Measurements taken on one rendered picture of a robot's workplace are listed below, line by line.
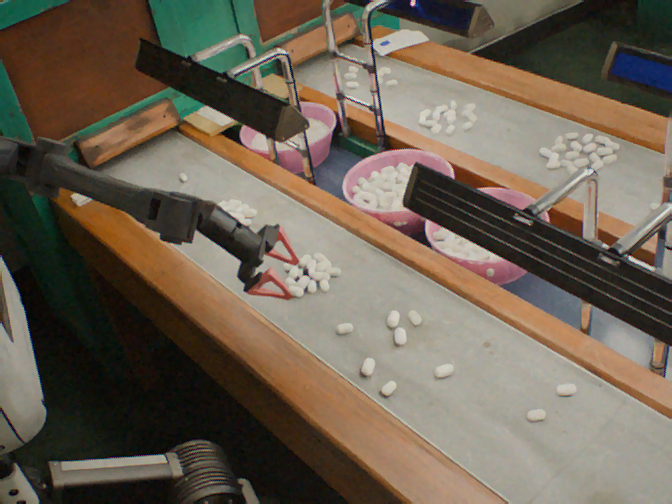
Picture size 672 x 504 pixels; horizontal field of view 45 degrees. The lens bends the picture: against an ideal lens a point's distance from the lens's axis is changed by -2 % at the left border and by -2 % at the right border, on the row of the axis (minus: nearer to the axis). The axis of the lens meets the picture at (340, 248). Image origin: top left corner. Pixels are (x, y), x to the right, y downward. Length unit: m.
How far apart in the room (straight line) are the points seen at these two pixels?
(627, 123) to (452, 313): 0.77
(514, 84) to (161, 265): 1.09
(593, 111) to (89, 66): 1.32
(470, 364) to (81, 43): 1.32
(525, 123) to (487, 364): 0.86
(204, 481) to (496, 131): 1.23
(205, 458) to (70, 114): 1.18
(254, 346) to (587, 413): 0.63
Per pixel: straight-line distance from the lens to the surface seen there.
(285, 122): 1.64
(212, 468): 1.41
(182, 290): 1.79
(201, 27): 2.43
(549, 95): 2.29
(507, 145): 2.12
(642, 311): 1.15
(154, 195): 1.44
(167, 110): 2.37
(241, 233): 1.44
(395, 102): 2.37
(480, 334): 1.59
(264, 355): 1.58
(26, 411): 1.03
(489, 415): 1.45
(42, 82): 2.25
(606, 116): 2.19
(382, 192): 1.98
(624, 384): 1.48
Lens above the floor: 1.85
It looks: 37 degrees down
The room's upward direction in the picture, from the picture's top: 11 degrees counter-clockwise
